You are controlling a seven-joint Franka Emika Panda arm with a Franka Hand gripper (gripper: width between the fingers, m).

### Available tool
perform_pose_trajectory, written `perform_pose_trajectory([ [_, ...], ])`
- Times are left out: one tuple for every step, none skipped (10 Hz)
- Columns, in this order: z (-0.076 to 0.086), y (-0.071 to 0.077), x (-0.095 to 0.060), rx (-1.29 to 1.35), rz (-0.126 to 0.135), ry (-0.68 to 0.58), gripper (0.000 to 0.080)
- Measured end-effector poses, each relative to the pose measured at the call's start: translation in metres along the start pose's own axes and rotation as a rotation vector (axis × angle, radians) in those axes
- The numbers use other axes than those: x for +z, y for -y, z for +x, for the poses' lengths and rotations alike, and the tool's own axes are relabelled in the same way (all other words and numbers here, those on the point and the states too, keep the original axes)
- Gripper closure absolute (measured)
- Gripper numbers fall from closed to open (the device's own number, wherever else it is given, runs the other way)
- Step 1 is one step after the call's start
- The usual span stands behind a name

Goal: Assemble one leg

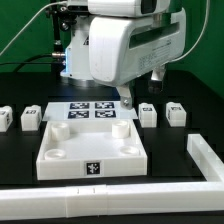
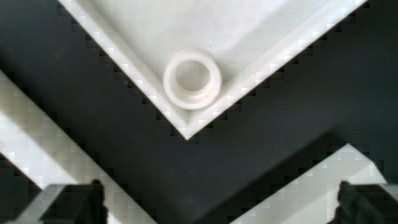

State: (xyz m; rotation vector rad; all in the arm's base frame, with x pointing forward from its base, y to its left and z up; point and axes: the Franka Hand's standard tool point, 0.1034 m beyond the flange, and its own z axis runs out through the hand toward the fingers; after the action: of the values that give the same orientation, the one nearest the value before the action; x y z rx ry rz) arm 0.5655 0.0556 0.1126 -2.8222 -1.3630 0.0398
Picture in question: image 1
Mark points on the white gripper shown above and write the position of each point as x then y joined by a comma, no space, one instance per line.
122,49

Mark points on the white square tabletop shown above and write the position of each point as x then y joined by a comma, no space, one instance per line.
90,149

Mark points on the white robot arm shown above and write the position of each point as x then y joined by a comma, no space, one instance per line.
77,68

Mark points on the white marker sheet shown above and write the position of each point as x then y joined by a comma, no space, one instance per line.
61,111

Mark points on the white L-shaped fence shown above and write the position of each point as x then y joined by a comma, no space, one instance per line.
66,202

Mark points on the black camera stand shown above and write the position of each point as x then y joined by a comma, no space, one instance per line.
62,21

